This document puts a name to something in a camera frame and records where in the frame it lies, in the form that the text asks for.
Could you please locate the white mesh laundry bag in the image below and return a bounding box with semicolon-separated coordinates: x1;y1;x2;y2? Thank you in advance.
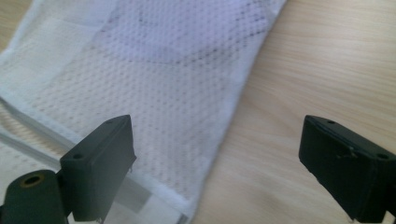
0;0;289;224

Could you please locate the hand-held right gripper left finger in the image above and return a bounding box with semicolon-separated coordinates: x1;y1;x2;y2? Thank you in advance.
59;114;137;224

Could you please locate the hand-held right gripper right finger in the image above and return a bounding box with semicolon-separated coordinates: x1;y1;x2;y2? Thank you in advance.
298;114;396;224

